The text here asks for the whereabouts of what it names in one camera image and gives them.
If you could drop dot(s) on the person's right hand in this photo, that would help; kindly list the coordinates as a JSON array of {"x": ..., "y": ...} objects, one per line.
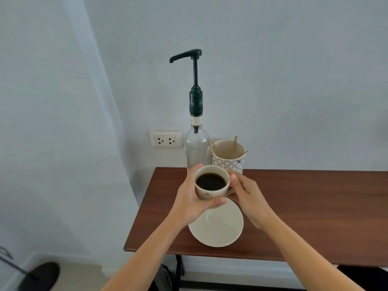
[{"x": 251, "y": 200}]

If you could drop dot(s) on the person's left hand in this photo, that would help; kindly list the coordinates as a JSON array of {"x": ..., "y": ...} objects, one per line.
[{"x": 183, "y": 203}]

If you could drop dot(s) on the person's right thumb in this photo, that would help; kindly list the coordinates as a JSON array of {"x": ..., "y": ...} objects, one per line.
[{"x": 236, "y": 180}]

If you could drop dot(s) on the person's left thumb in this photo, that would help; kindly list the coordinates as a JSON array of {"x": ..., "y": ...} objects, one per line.
[{"x": 212, "y": 203}]

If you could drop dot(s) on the cream coffee cup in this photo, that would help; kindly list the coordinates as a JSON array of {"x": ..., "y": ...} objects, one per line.
[{"x": 202, "y": 193}]

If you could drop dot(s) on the person's right forearm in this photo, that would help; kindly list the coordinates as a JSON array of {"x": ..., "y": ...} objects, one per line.
[{"x": 303, "y": 260}]

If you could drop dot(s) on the person's left forearm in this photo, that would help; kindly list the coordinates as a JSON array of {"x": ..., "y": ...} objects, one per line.
[{"x": 145, "y": 260}]

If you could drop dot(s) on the patterned paper cup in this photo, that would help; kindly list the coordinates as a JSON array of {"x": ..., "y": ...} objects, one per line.
[{"x": 222, "y": 163}]

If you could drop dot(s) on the black coffee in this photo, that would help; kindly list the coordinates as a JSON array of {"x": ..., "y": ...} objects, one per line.
[{"x": 211, "y": 181}]

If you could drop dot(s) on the cream saucer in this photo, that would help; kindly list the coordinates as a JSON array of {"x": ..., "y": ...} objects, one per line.
[{"x": 218, "y": 228}]

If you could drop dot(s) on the wooden stirrer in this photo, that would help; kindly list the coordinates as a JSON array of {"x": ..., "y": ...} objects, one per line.
[
  {"x": 245, "y": 153},
  {"x": 212, "y": 146},
  {"x": 235, "y": 145}
]

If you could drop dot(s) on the clear glass bottle with pump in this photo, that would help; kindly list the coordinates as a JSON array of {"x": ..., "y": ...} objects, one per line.
[{"x": 196, "y": 145}]

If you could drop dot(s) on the grey bag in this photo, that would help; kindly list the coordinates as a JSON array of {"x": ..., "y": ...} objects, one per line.
[{"x": 163, "y": 280}]

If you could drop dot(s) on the black round stand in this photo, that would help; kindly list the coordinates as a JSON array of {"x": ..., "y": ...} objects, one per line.
[{"x": 42, "y": 277}]

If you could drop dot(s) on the white wall outlet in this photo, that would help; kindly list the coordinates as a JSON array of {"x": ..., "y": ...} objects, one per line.
[{"x": 165, "y": 139}]

